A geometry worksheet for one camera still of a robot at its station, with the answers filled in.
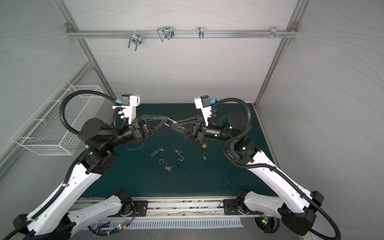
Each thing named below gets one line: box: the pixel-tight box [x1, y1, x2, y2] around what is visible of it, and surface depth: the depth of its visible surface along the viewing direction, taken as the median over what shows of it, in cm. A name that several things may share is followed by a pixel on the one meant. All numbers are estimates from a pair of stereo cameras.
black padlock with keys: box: [159, 158, 173, 172], surface depth 90 cm
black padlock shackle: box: [173, 148, 184, 162], surface depth 95 cm
